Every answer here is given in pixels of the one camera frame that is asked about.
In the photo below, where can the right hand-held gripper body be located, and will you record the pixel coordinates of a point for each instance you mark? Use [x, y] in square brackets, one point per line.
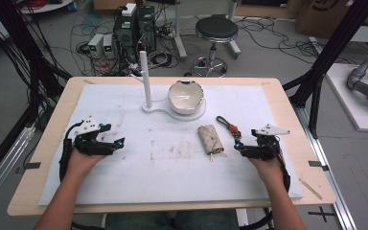
[263, 147]

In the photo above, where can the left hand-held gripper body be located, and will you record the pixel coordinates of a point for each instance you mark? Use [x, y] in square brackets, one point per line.
[91, 145]

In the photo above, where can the person's left hand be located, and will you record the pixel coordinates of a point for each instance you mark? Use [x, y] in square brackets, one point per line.
[80, 163]

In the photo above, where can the person's right hand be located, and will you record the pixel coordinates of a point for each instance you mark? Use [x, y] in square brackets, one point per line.
[268, 169]

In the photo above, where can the beige quilted key case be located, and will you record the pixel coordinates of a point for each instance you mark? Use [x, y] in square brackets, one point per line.
[208, 139]

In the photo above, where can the wooden table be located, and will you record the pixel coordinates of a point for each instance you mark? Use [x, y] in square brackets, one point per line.
[295, 142]

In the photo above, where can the black tape strip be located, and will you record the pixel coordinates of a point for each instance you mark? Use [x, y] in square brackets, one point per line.
[316, 164]
[32, 165]

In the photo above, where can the white stand with pole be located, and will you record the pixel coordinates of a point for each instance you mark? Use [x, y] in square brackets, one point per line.
[146, 80]

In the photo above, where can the thin wooden stick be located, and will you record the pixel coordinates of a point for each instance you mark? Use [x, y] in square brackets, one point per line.
[311, 189]

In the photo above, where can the white foam mat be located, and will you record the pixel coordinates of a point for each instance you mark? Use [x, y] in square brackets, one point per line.
[172, 182]

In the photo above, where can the white eggshell-shaped bowl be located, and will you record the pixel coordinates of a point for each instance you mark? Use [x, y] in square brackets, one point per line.
[185, 96]

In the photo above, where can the grey power supply box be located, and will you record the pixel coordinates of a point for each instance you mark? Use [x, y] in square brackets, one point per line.
[108, 46]
[95, 44]

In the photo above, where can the white platform board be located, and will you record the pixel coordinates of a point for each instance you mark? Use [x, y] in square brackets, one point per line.
[348, 105]

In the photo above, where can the black computer tower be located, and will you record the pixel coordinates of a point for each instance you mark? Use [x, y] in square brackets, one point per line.
[147, 28]
[125, 35]

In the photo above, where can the person's legs in green pants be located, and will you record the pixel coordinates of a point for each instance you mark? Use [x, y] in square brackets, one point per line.
[172, 222]

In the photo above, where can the white desk leg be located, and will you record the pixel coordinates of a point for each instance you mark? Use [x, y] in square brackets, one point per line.
[234, 38]
[179, 35]

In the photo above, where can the black round stool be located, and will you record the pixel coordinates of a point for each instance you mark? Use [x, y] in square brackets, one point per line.
[216, 29]

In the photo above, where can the cardboard box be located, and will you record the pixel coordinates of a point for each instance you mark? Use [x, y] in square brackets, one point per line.
[326, 16]

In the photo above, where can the aluminium rail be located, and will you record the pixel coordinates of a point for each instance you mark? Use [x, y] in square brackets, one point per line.
[3, 172]
[335, 191]

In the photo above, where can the black metal frame stand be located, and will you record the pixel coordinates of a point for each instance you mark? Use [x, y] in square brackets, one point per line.
[9, 38]
[338, 35]

